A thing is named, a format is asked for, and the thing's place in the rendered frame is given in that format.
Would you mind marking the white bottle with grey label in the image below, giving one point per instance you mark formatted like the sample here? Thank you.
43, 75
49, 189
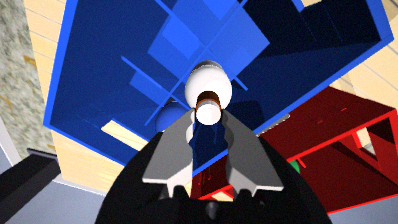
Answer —
208, 90

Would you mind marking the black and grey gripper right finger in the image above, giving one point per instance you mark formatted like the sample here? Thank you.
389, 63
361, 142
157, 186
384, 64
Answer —
254, 164

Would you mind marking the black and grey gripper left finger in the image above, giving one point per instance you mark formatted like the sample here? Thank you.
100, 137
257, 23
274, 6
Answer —
165, 161

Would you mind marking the red crate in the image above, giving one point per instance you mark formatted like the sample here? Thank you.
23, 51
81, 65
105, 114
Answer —
321, 134

